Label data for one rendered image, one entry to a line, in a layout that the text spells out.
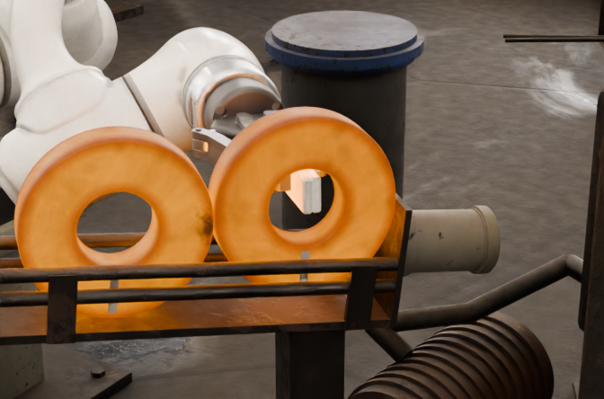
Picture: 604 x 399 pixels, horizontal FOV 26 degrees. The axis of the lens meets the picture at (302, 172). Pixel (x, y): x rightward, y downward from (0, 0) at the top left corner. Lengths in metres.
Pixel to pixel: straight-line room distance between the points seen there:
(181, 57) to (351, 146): 0.32
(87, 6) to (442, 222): 1.00
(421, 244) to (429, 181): 1.92
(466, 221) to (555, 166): 2.03
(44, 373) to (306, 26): 0.90
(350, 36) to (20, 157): 1.36
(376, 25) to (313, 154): 1.63
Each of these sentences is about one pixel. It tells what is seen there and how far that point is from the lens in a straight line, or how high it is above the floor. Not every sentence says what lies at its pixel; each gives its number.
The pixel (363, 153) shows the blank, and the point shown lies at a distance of 1.07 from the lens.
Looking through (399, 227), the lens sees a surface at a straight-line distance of 1.09.
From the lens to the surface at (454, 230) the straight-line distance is 1.12.
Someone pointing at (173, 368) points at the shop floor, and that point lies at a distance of 2.27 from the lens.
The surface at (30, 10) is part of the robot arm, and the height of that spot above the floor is 0.79.
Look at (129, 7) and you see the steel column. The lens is 4.40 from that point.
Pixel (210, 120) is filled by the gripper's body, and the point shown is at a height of 0.74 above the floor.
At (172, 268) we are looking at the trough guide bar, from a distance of 1.04.
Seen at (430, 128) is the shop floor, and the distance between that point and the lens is 3.36.
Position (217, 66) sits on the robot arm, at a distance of 1.28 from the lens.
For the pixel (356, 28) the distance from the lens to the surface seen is 2.65.
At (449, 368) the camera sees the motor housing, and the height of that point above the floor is 0.53.
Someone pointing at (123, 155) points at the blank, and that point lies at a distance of 1.02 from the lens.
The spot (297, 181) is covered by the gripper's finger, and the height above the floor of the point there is 0.75.
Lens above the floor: 1.15
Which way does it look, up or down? 22 degrees down
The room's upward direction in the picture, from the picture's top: straight up
